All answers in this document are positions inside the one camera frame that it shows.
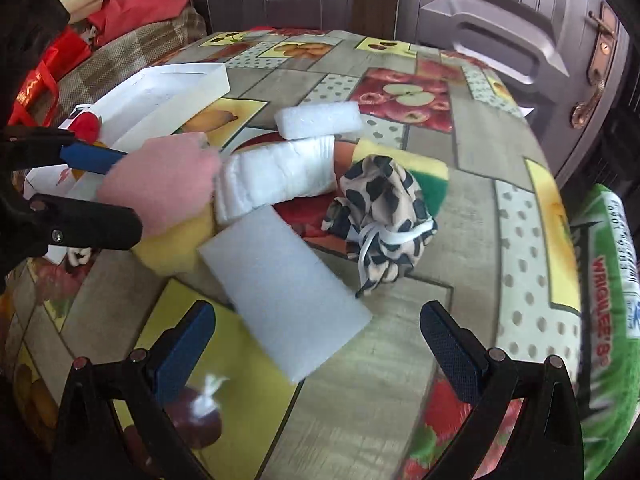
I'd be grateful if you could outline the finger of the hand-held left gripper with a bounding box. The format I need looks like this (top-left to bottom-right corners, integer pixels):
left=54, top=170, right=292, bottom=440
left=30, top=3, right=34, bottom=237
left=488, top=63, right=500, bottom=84
left=0, top=126, right=129, bottom=176
left=0, top=192, right=144, bottom=281

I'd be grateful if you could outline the cow print drawstring pouch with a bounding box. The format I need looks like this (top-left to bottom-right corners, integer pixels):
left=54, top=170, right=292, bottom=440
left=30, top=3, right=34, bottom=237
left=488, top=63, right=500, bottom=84
left=320, top=155, right=438, bottom=297

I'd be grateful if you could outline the red white packet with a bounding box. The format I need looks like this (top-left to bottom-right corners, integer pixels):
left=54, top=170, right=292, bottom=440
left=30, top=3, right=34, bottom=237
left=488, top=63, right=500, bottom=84
left=60, top=105, right=103, bottom=143

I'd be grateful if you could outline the pink red plastic bag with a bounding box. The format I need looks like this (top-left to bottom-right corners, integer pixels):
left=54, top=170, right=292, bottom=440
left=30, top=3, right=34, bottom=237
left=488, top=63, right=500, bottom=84
left=87, top=0, right=193, bottom=43

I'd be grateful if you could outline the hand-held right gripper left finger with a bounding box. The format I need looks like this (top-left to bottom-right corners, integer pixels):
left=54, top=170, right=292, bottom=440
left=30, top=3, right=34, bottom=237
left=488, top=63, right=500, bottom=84
left=50, top=300, right=217, bottom=480

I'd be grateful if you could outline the yellow green scouring sponge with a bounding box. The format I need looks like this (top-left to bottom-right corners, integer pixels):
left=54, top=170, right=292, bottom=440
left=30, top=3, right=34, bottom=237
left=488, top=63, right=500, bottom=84
left=350, top=139, right=451, bottom=221

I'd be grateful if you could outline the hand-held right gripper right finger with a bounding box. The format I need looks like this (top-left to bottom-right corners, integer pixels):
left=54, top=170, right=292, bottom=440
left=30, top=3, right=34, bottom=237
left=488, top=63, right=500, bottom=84
left=419, top=301, right=586, bottom=480

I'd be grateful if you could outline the red gift bag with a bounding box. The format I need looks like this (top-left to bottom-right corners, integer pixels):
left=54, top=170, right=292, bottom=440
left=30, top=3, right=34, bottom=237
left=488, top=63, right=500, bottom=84
left=7, top=27, right=93, bottom=128

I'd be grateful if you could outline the fruit print tablecloth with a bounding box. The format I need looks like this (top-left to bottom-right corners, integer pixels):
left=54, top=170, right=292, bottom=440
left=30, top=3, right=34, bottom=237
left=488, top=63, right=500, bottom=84
left=0, top=27, right=583, bottom=480

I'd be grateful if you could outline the green white printed sack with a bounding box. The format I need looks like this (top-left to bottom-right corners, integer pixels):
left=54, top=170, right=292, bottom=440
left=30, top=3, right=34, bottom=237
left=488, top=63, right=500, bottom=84
left=570, top=184, right=640, bottom=461

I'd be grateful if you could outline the white quilted cloth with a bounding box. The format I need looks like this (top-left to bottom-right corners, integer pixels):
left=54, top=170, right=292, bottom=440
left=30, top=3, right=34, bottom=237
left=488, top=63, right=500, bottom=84
left=214, top=135, right=337, bottom=225

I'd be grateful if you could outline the plaid sofa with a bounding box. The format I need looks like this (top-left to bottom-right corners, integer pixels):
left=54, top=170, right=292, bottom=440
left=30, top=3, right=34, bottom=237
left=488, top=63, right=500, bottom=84
left=55, top=7, right=208, bottom=111

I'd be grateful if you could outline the small thick white foam block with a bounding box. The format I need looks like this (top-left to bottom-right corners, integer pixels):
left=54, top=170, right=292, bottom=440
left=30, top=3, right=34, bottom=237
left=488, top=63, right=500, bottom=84
left=274, top=101, right=363, bottom=140

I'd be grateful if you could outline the pink cloth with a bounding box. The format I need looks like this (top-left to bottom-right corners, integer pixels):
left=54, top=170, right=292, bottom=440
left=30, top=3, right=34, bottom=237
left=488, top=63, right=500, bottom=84
left=97, top=132, right=223, bottom=241

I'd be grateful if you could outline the large white foam block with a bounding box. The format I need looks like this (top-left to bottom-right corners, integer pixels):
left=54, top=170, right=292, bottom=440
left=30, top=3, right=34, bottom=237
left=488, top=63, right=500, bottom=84
left=197, top=205, right=373, bottom=381

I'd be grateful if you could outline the white cardboard box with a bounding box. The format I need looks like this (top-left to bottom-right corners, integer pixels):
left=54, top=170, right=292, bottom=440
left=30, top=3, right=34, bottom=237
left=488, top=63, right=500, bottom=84
left=62, top=62, right=231, bottom=153

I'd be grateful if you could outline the brown door with brass handles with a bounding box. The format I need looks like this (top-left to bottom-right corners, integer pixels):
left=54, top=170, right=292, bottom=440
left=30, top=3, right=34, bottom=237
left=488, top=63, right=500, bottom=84
left=350, top=0, right=633, bottom=186

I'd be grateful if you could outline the brass door handle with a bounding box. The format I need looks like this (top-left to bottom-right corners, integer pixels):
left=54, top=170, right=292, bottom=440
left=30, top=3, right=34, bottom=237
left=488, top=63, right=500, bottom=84
left=571, top=80, right=608, bottom=128
left=587, top=7, right=618, bottom=53

